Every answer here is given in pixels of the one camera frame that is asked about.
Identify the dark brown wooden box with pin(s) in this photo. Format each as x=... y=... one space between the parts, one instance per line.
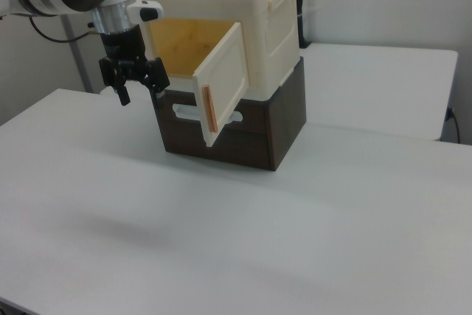
x=254 y=134

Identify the cream cabinet door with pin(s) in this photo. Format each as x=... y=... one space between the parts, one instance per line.
x=225 y=82

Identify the grey metal post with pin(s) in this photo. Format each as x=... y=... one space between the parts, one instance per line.
x=79 y=64

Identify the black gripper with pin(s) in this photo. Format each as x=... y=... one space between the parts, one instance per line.
x=123 y=44

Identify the cream plastic cabinet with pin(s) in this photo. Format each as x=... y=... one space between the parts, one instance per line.
x=265 y=23

